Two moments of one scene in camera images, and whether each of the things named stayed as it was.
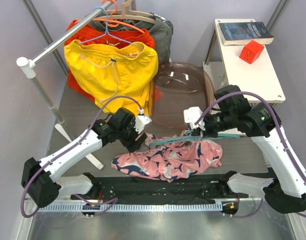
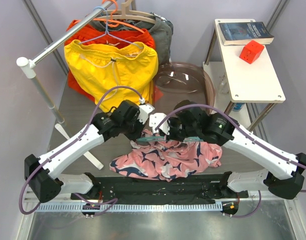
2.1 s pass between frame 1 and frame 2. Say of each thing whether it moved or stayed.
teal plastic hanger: moved
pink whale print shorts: stayed
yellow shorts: stayed
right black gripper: moved
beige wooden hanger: stayed
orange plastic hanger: stayed
